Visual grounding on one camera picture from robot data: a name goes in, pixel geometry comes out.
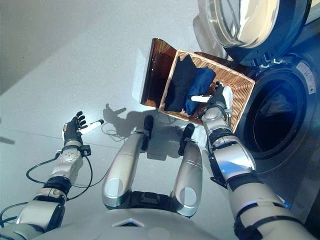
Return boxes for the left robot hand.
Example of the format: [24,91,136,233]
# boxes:
[62,111,105,148]

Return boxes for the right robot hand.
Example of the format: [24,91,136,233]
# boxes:
[189,81,234,110]

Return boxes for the blue cloth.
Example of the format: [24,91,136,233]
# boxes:
[183,67,216,116]

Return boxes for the round glass washing machine door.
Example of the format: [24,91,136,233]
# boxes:
[192,0,312,67]

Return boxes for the grey front-load washing machine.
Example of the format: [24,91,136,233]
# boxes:
[234,14,320,226]

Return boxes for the wicker laundry basket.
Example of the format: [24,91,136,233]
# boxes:
[157,49,256,133]

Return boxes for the black folded cloth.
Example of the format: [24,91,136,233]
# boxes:
[164,54,198,113]

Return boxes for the left silver robot leg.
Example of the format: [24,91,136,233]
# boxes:
[101,114,155,208]

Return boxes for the silver robot leg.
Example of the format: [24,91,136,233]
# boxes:
[101,114,155,208]
[172,122,203,217]

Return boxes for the brown glossy side table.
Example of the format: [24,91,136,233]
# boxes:
[139,37,248,108]

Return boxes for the right silver robot leg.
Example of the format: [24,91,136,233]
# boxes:
[172,122,203,217]

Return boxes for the silver robot torso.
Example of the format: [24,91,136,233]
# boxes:
[32,191,238,240]

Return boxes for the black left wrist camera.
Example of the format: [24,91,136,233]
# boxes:
[79,144,91,157]

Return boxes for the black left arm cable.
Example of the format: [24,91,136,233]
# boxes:
[26,152,93,201]

